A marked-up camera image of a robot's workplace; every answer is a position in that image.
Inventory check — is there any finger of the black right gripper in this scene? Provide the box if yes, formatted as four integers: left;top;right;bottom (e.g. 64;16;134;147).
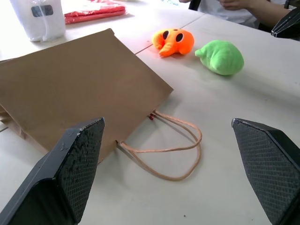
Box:
270;8;300;42

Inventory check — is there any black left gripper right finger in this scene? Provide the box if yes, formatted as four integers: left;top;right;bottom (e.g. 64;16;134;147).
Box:
231;118;300;225

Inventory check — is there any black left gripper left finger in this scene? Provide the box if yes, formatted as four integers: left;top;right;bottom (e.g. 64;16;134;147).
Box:
0;118;105;225

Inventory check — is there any white plastic bag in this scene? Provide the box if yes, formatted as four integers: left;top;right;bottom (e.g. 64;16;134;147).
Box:
9;0;67;42

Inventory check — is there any person's hand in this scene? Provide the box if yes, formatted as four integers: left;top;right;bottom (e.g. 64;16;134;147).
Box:
219;0;254;11

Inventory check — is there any person in white shirt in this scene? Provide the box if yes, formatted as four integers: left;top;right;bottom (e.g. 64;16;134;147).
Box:
198;0;261;29

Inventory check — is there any green plush toy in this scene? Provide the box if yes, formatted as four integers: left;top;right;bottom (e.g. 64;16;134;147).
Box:
195;39;245;76

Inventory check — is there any black chair part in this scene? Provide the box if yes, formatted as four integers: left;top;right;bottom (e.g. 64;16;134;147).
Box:
188;0;202;11

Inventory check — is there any orange plush toy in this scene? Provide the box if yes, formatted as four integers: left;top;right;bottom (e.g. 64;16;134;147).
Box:
151;28;195;58

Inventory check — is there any red packet in clear wrap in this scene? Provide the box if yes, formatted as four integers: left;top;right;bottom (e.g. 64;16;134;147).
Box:
61;0;127;25

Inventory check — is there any brown paper bag with handles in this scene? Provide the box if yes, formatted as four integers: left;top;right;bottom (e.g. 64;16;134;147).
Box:
0;28;203;181

